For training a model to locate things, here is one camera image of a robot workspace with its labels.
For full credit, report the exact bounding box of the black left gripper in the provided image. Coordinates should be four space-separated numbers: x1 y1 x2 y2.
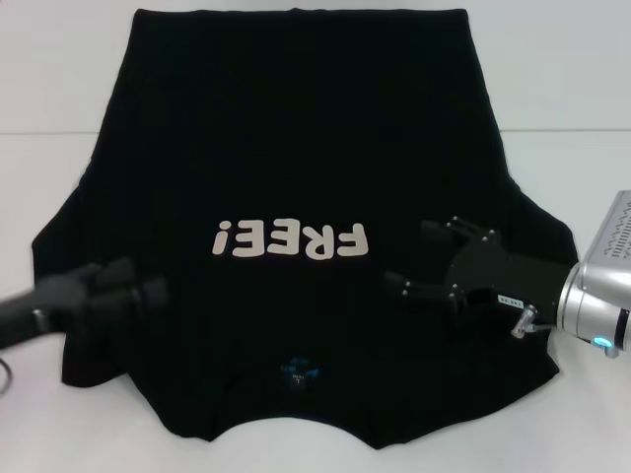
0 255 172 352

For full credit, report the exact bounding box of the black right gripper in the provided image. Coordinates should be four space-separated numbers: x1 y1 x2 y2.
383 215 574 341

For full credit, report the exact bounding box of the black shirt with FREE print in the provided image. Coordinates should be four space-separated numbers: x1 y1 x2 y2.
30 7 582 439

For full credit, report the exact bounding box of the grey right gripper cable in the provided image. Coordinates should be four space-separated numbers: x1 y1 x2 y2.
510 304 559 340

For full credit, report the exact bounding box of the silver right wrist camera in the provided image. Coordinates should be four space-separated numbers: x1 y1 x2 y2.
581 189 631 278

